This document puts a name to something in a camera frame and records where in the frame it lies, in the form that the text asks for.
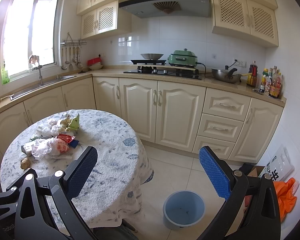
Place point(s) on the grey range hood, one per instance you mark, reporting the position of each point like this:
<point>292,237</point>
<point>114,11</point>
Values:
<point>161,8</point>

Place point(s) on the black gas stove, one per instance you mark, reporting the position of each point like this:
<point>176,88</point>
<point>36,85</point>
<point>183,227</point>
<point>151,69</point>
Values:
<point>159,67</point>

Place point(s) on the steel wok with handle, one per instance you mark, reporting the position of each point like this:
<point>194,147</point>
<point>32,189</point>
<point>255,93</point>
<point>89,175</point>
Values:
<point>229,76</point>

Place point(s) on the steel kitchen sink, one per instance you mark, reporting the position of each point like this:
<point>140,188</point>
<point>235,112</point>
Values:
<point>38,86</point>

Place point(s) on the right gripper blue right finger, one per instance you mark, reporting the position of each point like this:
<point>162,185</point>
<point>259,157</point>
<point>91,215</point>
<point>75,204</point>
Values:
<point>218,172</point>

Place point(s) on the orange plastic bag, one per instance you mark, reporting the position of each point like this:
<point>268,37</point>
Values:
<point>286,197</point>

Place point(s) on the brown cardboard box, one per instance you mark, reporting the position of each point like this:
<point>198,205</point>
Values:
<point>252,171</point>

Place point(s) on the cream lower kitchen cabinets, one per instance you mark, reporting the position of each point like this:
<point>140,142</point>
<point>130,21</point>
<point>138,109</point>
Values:
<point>176,115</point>

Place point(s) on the white wall power socket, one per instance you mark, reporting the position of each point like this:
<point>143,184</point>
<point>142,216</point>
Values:
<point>240,63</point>

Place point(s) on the green snack bag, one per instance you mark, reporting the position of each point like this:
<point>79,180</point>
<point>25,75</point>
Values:
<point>73,125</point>

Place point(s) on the red snack wrapper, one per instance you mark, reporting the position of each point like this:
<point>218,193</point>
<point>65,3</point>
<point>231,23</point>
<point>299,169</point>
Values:
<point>66,138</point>

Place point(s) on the clear plastic bag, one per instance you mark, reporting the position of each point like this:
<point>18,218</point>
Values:
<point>52,127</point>

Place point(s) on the cream upper right cabinets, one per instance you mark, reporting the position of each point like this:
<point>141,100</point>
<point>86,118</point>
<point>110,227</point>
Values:
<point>251,20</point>

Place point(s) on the blue plastic trash bin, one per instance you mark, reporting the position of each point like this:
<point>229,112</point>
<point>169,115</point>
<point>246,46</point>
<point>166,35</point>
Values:
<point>183,209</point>

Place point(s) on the red lidded bowl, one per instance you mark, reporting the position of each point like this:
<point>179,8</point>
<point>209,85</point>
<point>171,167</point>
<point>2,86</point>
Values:
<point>95,63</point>

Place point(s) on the blue brown snack wrapper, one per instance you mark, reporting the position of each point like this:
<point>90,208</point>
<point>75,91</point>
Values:
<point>74,143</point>

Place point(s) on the group of condiment bottles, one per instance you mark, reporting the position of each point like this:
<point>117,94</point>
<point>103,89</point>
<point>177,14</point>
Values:
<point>271,82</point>

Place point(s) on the round table floral tablecloth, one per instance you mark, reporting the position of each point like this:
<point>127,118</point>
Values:
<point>107,186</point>

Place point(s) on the window with white frame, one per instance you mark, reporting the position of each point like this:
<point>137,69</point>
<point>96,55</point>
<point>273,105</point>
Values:
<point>29,36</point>

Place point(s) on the chrome sink faucet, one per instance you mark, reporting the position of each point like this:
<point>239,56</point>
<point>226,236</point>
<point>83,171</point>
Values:
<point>37,68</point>

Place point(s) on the green electric cooker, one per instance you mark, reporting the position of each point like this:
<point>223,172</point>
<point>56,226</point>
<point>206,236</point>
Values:
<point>183,58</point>

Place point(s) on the green dish soap bottle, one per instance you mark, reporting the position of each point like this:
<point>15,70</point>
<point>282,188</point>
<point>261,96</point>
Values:
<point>4,75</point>

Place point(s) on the ginger root piece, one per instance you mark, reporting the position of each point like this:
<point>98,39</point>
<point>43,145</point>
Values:
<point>25,163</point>

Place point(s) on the cream upper left cabinets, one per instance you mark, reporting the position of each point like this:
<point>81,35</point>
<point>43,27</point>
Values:
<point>102,18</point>

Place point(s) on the white rice bag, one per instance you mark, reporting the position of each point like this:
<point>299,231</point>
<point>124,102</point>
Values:
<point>280,166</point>

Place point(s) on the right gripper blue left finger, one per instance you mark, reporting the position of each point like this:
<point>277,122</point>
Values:
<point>77,173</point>

